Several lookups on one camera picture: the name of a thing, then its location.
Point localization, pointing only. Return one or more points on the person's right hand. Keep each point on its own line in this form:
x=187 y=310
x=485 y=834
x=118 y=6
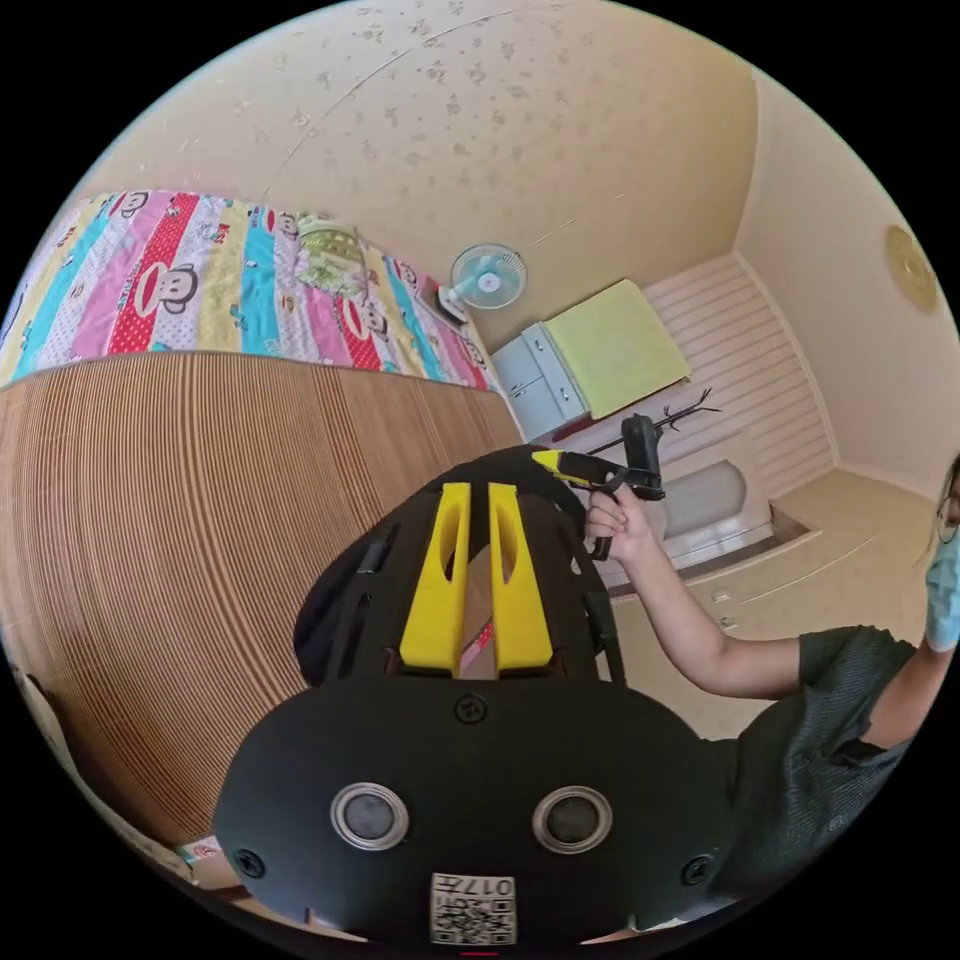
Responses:
x=619 y=525

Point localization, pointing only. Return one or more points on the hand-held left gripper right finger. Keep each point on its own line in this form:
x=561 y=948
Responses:
x=521 y=600

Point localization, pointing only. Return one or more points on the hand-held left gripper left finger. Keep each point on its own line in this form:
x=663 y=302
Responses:
x=439 y=592

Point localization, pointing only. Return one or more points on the bed with mat and printed sheet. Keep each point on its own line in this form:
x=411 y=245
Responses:
x=187 y=525

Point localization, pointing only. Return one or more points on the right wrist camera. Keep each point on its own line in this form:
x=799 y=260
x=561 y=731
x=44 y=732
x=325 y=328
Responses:
x=641 y=450

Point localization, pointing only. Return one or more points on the light blue fan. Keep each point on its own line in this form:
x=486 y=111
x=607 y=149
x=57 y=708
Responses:
x=487 y=281

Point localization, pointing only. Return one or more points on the person's right forearm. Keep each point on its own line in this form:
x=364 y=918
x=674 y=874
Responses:
x=690 y=622

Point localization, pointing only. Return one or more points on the round ceiling lamp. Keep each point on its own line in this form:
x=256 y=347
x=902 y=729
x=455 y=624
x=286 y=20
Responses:
x=911 y=266

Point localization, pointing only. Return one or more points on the dark coat rack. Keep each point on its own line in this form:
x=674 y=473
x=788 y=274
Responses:
x=686 y=412

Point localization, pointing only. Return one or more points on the grey cupboard with green cloth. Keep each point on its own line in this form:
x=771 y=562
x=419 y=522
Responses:
x=615 y=345

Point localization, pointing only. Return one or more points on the person's body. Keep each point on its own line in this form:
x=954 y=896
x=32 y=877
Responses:
x=825 y=735

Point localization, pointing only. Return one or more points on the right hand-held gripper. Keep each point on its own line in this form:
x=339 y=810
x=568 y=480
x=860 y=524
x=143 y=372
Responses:
x=611 y=478

